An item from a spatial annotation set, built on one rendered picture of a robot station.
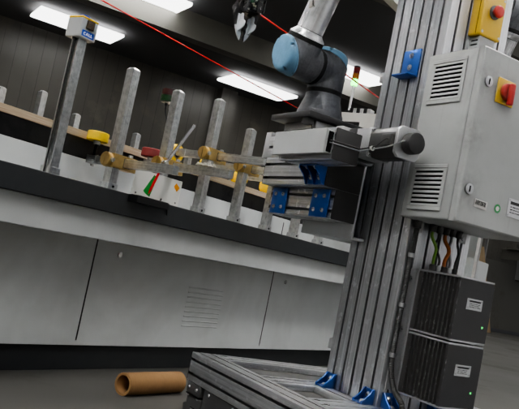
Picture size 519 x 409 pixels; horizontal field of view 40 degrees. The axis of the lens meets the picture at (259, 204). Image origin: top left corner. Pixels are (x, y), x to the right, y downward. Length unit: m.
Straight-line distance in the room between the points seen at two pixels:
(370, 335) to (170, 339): 1.35
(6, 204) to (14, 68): 9.40
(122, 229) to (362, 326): 0.97
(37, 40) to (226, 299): 8.73
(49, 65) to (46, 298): 9.23
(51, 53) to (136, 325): 9.04
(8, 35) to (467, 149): 10.24
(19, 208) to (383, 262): 1.14
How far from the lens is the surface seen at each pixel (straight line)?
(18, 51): 11.74
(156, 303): 3.17
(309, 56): 2.25
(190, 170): 2.72
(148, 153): 2.85
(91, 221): 2.56
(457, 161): 1.95
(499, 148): 2.03
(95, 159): 2.71
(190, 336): 3.40
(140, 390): 2.68
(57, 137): 2.41
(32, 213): 2.40
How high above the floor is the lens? 0.57
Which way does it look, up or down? 4 degrees up
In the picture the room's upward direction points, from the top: 12 degrees clockwise
